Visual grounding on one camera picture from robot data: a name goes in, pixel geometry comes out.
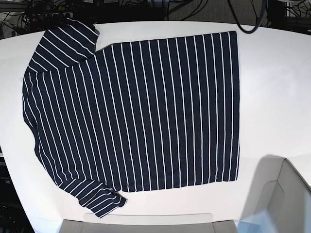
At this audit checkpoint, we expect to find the navy white striped T-shirt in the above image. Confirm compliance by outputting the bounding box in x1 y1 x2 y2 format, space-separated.
22 19 240 218

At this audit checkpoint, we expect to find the black looped cable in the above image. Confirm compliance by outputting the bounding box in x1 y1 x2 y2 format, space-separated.
227 0 268 34

